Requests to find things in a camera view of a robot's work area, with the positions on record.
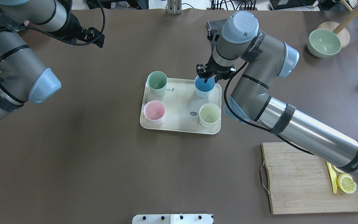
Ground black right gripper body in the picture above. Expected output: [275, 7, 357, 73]
[196, 56, 237, 83]

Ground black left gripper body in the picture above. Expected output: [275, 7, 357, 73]
[64, 14, 105, 48]

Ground blue plastic cup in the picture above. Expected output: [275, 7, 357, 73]
[195, 76, 215, 98]

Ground cream plastic cup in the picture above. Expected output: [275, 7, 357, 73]
[199, 103, 221, 128]

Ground green plastic cup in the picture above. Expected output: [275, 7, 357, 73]
[147, 71, 168, 96]

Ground pink plastic cup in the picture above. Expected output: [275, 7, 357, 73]
[143, 100, 166, 125]

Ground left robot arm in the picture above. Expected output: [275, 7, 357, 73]
[0, 0, 105, 120]

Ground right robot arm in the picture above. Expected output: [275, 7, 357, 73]
[196, 11, 358, 184]

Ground cream rabbit tray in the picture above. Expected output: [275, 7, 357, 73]
[140, 78, 222, 134]

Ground green bowl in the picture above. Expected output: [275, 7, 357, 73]
[307, 29, 342, 58]

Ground wooden mug tree stand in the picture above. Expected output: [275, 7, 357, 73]
[317, 0, 358, 49]

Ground wooden cutting board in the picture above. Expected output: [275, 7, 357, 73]
[261, 142, 358, 215]

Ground lemon half slice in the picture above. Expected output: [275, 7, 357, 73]
[336, 173, 357, 194]
[331, 165, 345, 173]

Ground yellow plastic knife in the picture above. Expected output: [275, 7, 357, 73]
[325, 161, 338, 194]

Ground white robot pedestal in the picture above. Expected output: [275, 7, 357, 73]
[132, 213, 214, 224]

